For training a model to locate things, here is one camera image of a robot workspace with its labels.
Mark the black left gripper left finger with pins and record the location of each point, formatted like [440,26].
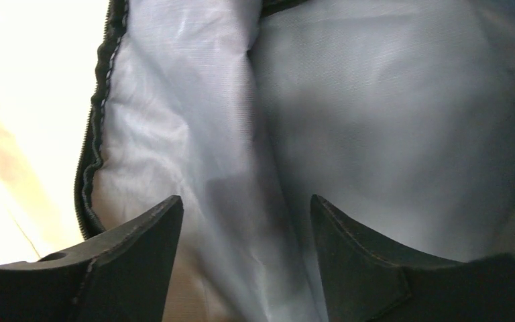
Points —
[120,275]

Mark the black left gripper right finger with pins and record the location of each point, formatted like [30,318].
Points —
[367,276]

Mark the beige canvas backpack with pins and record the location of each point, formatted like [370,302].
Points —
[399,113]

